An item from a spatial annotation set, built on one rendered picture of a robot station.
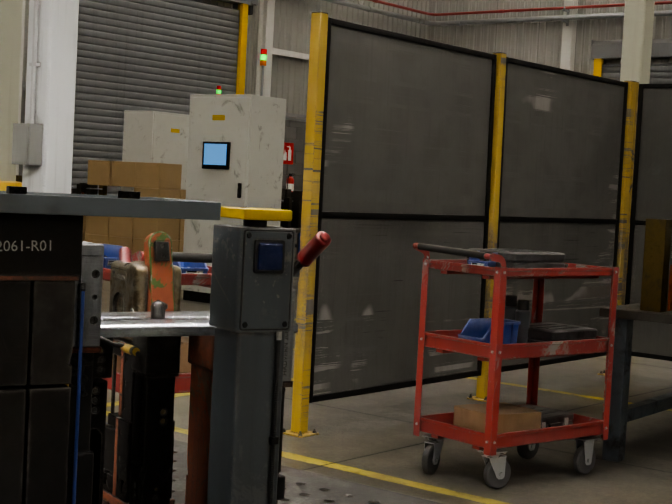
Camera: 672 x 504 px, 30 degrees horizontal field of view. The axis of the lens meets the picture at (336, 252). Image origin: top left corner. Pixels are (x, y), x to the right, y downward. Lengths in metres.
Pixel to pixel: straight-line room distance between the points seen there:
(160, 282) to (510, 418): 3.52
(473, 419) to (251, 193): 6.86
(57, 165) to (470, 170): 2.49
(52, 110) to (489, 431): 2.33
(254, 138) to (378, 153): 5.53
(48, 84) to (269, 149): 6.51
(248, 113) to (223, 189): 0.77
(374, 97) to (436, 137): 0.59
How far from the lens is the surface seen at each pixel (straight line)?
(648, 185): 8.71
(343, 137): 6.13
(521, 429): 5.28
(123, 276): 1.87
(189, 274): 3.82
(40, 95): 5.67
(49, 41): 5.66
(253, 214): 1.33
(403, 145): 6.53
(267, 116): 11.95
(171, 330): 1.60
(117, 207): 1.23
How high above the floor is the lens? 1.19
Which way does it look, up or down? 3 degrees down
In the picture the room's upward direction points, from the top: 3 degrees clockwise
